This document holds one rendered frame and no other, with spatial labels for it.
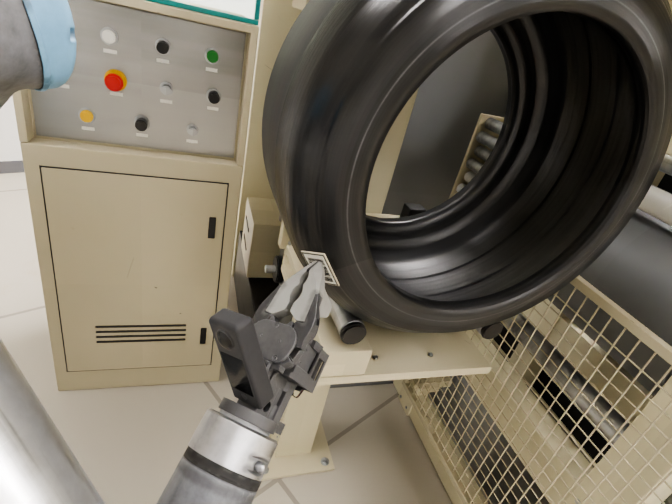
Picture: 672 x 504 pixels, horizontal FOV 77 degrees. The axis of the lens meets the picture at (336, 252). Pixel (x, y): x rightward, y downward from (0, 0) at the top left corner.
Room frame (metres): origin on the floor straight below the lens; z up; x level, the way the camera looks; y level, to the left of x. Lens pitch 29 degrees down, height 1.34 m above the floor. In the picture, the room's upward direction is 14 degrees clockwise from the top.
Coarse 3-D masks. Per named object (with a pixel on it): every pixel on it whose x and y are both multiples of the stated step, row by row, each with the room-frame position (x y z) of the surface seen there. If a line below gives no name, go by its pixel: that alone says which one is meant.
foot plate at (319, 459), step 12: (324, 444) 1.00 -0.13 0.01; (288, 456) 0.92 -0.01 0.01; (300, 456) 0.93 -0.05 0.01; (312, 456) 0.94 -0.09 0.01; (324, 456) 0.95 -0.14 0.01; (276, 468) 0.87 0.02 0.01; (288, 468) 0.88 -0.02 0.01; (300, 468) 0.89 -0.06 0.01; (312, 468) 0.90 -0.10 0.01; (324, 468) 0.91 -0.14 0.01
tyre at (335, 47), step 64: (320, 0) 0.63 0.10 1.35; (384, 0) 0.50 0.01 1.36; (448, 0) 0.50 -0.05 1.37; (512, 0) 0.52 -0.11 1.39; (576, 0) 0.55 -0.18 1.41; (640, 0) 0.59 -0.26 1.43; (320, 64) 0.50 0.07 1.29; (384, 64) 0.48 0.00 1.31; (512, 64) 0.89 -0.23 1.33; (576, 64) 0.85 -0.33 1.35; (640, 64) 0.60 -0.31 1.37; (320, 128) 0.47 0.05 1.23; (384, 128) 0.48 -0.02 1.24; (512, 128) 0.91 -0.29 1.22; (576, 128) 0.85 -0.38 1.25; (640, 128) 0.64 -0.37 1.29; (320, 192) 0.47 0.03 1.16; (512, 192) 0.90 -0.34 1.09; (576, 192) 0.79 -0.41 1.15; (640, 192) 0.65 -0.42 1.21; (384, 256) 0.79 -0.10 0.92; (448, 256) 0.82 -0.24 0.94; (512, 256) 0.77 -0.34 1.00; (576, 256) 0.63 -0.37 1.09; (384, 320) 0.52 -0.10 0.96; (448, 320) 0.56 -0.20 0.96
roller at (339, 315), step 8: (328, 296) 0.62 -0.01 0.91; (336, 304) 0.59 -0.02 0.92; (336, 312) 0.58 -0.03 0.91; (344, 312) 0.57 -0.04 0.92; (336, 320) 0.56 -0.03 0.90; (344, 320) 0.55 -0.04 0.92; (352, 320) 0.55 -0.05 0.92; (360, 320) 0.56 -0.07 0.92; (344, 328) 0.54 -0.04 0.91; (352, 328) 0.54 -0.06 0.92; (360, 328) 0.54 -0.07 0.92; (344, 336) 0.53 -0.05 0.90; (352, 336) 0.54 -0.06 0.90; (360, 336) 0.55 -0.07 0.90
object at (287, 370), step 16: (272, 320) 0.41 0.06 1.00; (272, 336) 0.38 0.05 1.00; (288, 336) 0.38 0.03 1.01; (272, 352) 0.36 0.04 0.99; (288, 352) 0.36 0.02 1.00; (304, 352) 0.39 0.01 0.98; (320, 352) 0.40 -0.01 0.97; (272, 368) 0.35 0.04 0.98; (288, 368) 0.36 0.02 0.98; (304, 368) 0.38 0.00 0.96; (320, 368) 0.40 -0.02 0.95; (272, 384) 0.35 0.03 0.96; (288, 384) 0.37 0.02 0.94; (304, 384) 0.37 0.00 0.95; (224, 400) 0.32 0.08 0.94; (240, 400) 0.33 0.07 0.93; (272, 400) 0.34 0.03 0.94; (288, 400) 0.36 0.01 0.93; (240, 416) 0.30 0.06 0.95; (256, 416) 0.31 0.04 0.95; (272, 416) 0.34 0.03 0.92; (272, 432) 0.31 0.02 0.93
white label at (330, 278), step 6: (306, 252) 0.49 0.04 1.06; (312, 252) 0.48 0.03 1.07; (306, 258) 0.49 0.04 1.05; (312, 258) 0.49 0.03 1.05; (318, 258) 0.48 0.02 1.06; (324, 258) 0.48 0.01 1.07; (324, 264) 0.48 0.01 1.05; (324, 270) 0.49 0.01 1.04; (330, 270) 0.48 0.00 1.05; (330, 276) 0.48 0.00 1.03; (330, 282) 0.49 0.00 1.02; (336, 282) 0.48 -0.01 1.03
